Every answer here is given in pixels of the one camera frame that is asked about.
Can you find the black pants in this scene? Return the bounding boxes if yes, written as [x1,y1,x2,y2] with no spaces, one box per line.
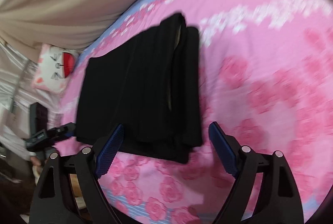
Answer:
[75,13,203,164]

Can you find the person's left hand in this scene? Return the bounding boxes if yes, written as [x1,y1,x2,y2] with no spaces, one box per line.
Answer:
[30,156,44,170]

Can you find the white cat face pillow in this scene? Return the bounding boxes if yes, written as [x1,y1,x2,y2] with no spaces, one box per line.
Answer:
[32,44,79,94]

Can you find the pink floral bed quilt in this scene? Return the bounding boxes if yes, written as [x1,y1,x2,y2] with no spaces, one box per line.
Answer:
[60,0,332,223]

